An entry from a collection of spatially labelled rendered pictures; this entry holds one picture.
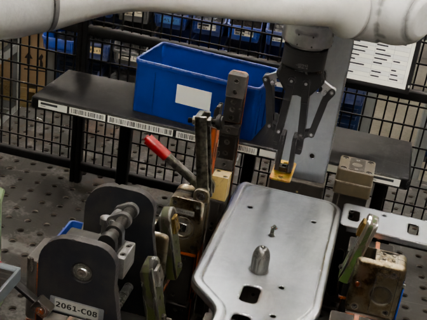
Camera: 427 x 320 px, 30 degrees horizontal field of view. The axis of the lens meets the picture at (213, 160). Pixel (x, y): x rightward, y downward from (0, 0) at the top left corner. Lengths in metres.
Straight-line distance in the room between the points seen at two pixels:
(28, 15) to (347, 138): 1.06
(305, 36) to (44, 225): 0.99
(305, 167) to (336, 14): 0.65
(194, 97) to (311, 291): 0.63
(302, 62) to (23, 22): 0.50
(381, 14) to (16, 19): 0.50
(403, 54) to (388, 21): 0.78
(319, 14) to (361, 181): 0.64
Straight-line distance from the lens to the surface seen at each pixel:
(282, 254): 1.47
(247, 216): 1.57
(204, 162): 1.46
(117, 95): 1.98
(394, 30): 1.16
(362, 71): 1.95
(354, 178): 1.71
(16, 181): 2.25
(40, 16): 1.06
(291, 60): 1.35
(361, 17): 1.16
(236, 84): 1.72
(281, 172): 1.45
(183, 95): 1.84
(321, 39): 1.33
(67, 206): 2.14
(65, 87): 2.01
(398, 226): 1.65
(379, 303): 1.48
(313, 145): 1.72
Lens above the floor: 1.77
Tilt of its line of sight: 26 degrees down
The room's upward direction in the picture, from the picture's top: 8 degrees clockwise
